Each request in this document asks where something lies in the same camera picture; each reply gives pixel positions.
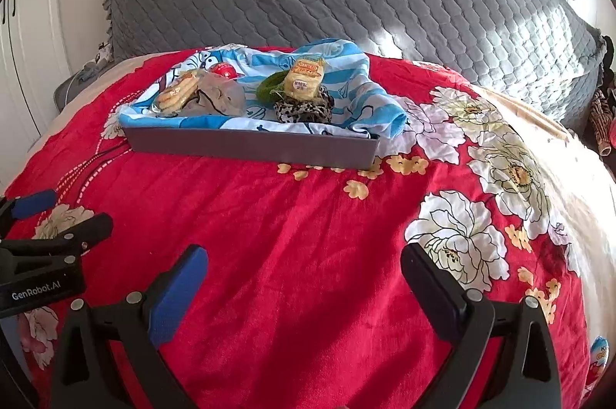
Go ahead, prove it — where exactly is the grey nightstand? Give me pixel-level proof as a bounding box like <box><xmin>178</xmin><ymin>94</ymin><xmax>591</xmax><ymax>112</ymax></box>
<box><xmin>54</xmin><ymin>63</ymin><xmax>114</xmax><ymax>114</ymax></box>

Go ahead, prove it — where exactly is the striped brown fabric item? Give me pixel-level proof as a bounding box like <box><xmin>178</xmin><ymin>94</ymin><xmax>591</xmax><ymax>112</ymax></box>
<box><xmin>589</xmin><ymin>89</ymin><xmax>616</xmax><ymax>157</ymax></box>

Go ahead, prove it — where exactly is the white wardrobe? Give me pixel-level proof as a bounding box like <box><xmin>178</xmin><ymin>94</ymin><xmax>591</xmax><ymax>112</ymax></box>
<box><xmin>0</xmin><ymin>0</ymin><xmax>73</xmax><ymax>169</ymax></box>

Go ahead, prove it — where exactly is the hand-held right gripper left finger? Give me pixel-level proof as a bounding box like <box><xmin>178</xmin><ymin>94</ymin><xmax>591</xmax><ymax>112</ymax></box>
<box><xmin>48</xmin><ymin>244</ymin><xmax>210</xmax><ymax>409</ymax></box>

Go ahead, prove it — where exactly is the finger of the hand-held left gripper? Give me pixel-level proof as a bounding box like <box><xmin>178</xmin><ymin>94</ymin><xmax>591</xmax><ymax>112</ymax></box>
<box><xmin>0</xmin><ymin>190</ymin><xmax>59</xmax><ymax>237</ymax></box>
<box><xmin>29</xmin><ymin>213</ymin><xmax>114</xmax><ymax>257</ymax></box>

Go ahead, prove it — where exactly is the sheer beige drawstring pouch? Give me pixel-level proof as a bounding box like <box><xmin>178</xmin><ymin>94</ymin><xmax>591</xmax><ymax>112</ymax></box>
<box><xmin>185</xmin><ymin>70</ymin><xmax>246</xmax><ymax>117</ymax></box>

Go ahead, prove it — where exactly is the yellow cake snack packet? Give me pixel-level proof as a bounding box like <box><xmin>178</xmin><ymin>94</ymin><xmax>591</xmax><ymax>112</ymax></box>
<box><xmin>153</xmin><ymin>70</ymin><xmax>205</xmax><ymax>116</ymax></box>
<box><xmin>281</xmin><ymin>57</ymin><xmax>325</xmax><ymax>99</ymax></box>

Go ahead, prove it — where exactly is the blue striped cartoon cloth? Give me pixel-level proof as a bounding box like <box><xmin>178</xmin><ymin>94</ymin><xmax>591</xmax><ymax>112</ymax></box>
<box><xmin>118</xmin><ymin>38</ymin><xmax>410</xmax><ymax>139</ymax></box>

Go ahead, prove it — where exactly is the grey cloth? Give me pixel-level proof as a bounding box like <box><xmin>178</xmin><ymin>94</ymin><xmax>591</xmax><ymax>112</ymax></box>
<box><xmin>79</xmin><ymin>63</ymin><xmax>110</xmax><ymax>83</ymax></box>

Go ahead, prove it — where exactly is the green fuzzy scrunchie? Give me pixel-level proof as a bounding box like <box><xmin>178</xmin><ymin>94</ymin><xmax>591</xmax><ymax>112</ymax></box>
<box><xmin>255</xmin><ymin>71</ymin><xmax>290</xmax><ymax>104</ymax></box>

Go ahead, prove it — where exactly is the red floral blanket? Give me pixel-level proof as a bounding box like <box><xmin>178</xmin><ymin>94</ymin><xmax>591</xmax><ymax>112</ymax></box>
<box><xmin>0</xmin><ymin>46</ymin><xmax>590</xmax><ymax>409</ymax></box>
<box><xmin>26</xmin><ymin>50</ymin><xmax>616</xmax><ymax>405</ymax></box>

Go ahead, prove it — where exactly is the leopard print scrunchie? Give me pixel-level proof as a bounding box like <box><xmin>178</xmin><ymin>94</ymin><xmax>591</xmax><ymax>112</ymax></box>
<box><xmin>274</xmin><ymin>84</ymin><xmax>335</xmax><ymax>124</ymax></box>

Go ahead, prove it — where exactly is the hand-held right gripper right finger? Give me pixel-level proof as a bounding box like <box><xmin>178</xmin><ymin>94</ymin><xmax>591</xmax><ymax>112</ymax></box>
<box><xmin>400</xmin><ymin>242</ymin><xmax>564</xmax><ymax>409</ymax></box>

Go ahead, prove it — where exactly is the grey tray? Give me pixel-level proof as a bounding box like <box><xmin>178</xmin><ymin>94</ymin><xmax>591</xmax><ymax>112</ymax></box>
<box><xmin>119</xmin><ymin>115</ymin><xmax>381</xmax><ymax>172</ymax></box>

